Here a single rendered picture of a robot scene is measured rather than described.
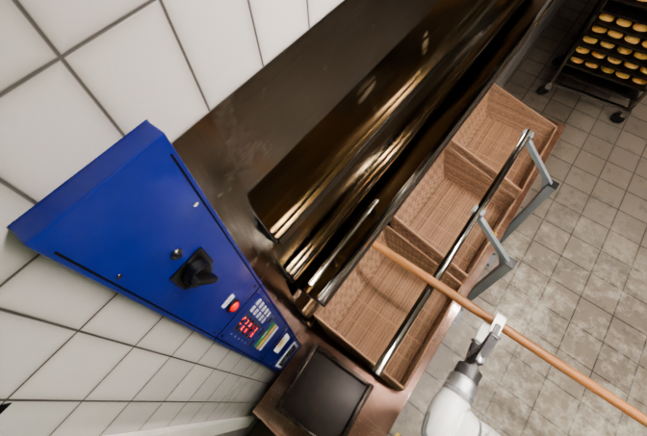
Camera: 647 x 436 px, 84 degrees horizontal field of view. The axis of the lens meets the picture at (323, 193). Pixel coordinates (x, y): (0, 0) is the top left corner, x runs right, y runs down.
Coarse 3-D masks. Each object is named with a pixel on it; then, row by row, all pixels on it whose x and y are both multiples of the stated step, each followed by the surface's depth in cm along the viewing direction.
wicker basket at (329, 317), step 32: (384, 256) 192; (416, 256) 177; (352, 288) 175; (384, 288) 184; (416, 288) 184; (320, 320) 153; (352, 320) 177; (384, 320) 176; (416, 320) 176; (352, 352) 163
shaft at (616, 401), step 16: (400, 256) 128; (416, 272) 125; (448, 288) 122; (464, 304) 119; (512, 336) 114; (544, 352) 111; (560, 368) 109; (592, 384) 106; (608, 400) 105; (624, 400) 104; (640, 416) 102
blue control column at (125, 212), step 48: (144, 144) 37; (96, 192) 35; (144, 192) 40; (192, 192) 46; (48, 240) 33; (96, 240) 38; (144, 240) 44; (192, 240) 52; (144, 288) 49; (192, 288) 59; (240, 288) 76
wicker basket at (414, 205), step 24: (432, 168) 197; (456, 168) 205; (432, 192) 211; (456, 192) 211; (480, 192) 206; (504, 192) 194; (408, 216) 198; (456, 216) 203; (504, 216) 186; (408, 240) 184; (480, 240) 195; (456, 264) 189
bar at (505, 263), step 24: (528, 144) 162; (504, 168) 149; (552, 192) 171; (480, 216) 139; (528, 216) 193; (456, 240) 134; (504, 240) 221; (504, 264) 152; (432, 288) 125; (480, 288) 180; (384, 360) 114
